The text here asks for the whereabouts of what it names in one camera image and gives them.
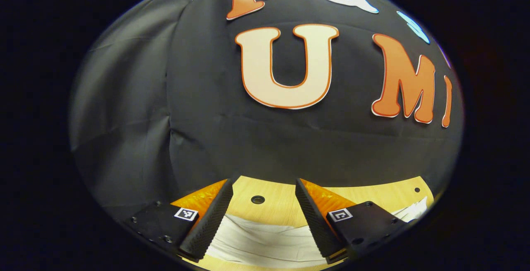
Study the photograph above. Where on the white jeans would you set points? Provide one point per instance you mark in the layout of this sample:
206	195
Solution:
265	244

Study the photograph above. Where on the black backdrop cloth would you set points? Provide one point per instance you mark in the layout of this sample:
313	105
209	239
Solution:
198	109

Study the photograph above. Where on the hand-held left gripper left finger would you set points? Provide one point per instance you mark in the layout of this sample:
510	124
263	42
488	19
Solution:
211	221

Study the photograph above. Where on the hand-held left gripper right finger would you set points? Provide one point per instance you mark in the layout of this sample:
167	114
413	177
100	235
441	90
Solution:
316	225

